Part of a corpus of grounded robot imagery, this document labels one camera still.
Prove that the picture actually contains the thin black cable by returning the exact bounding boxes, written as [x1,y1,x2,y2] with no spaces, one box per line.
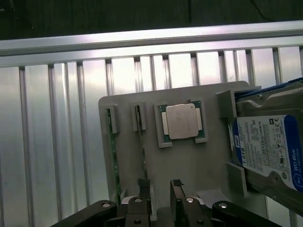
[250,0,272,20]

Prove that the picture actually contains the silver CPU chip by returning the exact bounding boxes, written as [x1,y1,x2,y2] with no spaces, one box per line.
[159,103,203,140]

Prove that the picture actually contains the green RAM stick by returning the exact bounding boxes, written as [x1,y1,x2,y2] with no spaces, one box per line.
[105,107,123,204]
[134,105,149,181]

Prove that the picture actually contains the blue disk tray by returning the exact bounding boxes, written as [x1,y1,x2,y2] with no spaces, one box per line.
[234,77,303,98]

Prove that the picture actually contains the hard disk with blue label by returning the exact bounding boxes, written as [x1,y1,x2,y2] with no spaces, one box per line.
[228,82,303,202]

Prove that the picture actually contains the aluminium frame rail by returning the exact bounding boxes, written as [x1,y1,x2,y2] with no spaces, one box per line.
[0,19,303,57]

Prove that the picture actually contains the grey parts rack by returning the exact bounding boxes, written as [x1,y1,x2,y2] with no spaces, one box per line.
[98,80,269,227]

